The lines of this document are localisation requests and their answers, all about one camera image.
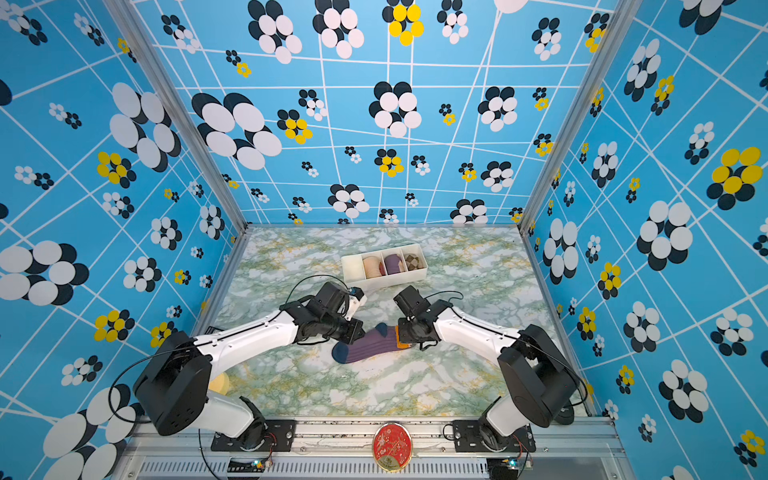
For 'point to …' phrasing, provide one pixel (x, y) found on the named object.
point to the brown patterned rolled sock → (413, 261)
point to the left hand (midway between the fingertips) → (367, 333)
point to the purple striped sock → (383, 338)
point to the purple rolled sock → (392, 263)
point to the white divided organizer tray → (384, 265)
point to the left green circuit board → (246, 465)
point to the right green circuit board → (503, 468)
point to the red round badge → (392, 446)
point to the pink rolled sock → (372, 266)
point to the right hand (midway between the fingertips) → (408, 333)
